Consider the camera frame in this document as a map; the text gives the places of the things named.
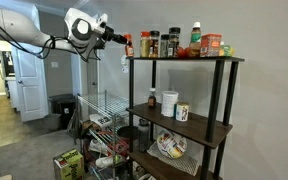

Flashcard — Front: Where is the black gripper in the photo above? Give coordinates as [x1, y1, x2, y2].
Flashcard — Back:
[101, 25, 132, 46]

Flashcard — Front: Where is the small red-lid spice jar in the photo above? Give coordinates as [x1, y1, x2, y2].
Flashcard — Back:
[123, 33, 135, 58]

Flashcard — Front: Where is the large orange-red lid spice jar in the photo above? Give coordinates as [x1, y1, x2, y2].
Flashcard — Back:
[140, 31, 151, 58]

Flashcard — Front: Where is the black-lid jar red spice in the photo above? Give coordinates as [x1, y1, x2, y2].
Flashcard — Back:
[149, 30, 161, 59]

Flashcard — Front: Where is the short black-lid spice jar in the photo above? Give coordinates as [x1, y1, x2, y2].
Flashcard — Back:
[159, 34, 170, 59]

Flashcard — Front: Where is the tall black-lid spice jar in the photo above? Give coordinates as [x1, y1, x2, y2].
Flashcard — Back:
[168, 27, 181, 58]

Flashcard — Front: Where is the black metal wooden shelf unit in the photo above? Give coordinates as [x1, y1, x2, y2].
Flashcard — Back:
[126, 55, 246, 180]

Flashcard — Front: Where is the red tomato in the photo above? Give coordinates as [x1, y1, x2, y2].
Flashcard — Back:
[176, 46, 190, 59]

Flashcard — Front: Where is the small brown bottle white cap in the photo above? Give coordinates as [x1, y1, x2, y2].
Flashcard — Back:
[147, 87, 158, 109]

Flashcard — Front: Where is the white-cap green-label bottle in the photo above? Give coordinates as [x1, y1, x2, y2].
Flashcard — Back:
[188, 21, 203, 58]

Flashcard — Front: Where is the white cylindrical canister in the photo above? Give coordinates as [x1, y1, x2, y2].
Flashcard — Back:
[160, 90, 179, 118]

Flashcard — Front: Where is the white box with code print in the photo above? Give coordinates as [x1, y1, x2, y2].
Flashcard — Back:
[88, 113, 113, 129]

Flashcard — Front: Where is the black trash bin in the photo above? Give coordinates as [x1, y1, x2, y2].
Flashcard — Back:
[48, 93, 77, 129]

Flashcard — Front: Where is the red food box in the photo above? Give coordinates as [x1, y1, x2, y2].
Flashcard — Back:
[200, 33, 223, 58]

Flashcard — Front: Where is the black pot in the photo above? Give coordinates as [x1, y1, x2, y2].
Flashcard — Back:
[117, 125, 140, 141]

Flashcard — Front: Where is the small labelled tin can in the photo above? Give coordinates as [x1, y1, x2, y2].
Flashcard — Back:
[174, 102, 190, 122]

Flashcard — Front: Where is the dark grey tumbler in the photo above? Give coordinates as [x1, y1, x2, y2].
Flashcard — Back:
[137, 118, 151, 154]

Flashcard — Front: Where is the white panel room door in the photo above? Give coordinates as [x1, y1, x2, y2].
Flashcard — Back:
[9, 41, 50, 123]

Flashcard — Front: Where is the green yellow package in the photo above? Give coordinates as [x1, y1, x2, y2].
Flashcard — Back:
[219, 42, 236, 57]

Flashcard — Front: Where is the small grey bin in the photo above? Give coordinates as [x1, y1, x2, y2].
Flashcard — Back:
[43, 113, 62, 132]

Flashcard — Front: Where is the red item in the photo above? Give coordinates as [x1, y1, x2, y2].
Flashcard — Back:
[107, 139, 130, 158]

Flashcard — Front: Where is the white sneaker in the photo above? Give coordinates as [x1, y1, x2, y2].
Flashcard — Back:
[88, 138, 110, 154]

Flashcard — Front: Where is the colourful printed bowl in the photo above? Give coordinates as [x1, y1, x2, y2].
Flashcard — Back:
[156, 129, 188, 160]

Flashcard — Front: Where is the green cardboard box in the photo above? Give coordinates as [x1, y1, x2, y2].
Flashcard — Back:
[52, 148, 86, 180]

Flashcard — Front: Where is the white mesh mat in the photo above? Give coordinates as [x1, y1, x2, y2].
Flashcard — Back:
[147, 141, 201, 177]

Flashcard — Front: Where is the white wall plug device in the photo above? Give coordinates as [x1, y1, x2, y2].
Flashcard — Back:
[120, 54, 130, 74]

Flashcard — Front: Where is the chrome wire rack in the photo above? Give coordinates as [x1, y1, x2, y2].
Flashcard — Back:
[76, 89, 132, 180]

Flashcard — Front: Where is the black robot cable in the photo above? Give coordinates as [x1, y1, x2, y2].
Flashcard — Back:
[0, 13, 102, 63]

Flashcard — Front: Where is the dark wall frame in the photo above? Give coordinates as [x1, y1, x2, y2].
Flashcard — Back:
[0, 50, 16, 78]

